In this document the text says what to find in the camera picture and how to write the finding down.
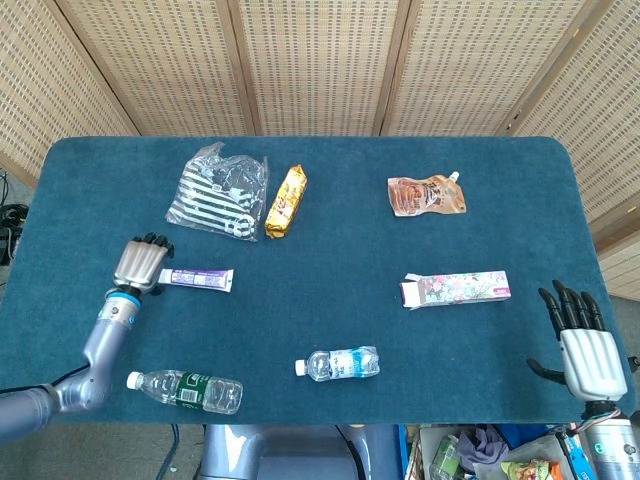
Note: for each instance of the clear bottle blue white label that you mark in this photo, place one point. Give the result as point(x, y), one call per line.
point(340, 364)

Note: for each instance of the colourful snack bag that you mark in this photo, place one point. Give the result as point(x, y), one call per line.
point(530, 471)

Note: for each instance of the grey-blue robot torso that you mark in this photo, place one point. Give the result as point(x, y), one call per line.
point(280, 455)

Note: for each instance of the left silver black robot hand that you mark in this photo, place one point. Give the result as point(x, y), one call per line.
point(140, 262)

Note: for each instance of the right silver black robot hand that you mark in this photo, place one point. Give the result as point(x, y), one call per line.
point(592, 362)

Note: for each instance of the yellow foil snack pack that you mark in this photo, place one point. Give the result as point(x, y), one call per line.
point(285, 202)

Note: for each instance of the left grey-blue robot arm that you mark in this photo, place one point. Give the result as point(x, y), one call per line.
point(100, 350)

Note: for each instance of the clear bottle green label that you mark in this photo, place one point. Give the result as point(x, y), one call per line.
point(185, 391)

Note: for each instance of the teal carpet table cover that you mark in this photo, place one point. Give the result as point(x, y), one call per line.
point(325, 260)

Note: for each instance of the floral toothpaste carton box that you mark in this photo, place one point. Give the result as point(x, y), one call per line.
point(460, 289)

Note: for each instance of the purple crumpled cloth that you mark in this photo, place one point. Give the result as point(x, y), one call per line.
point(482, 447)

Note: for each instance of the purple white toothpaste tube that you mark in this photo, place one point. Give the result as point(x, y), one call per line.
point(200, 278)

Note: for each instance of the green plastic bottle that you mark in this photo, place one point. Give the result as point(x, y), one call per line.
point(444, 457)

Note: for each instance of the brown spout pouch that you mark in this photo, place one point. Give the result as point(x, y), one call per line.
point(425, 196)

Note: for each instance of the striped cloth in plastic bag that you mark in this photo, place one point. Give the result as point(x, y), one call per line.
point(215, 195)

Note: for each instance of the woven bamboo folding screen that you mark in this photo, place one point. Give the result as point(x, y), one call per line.
point(320, 65)

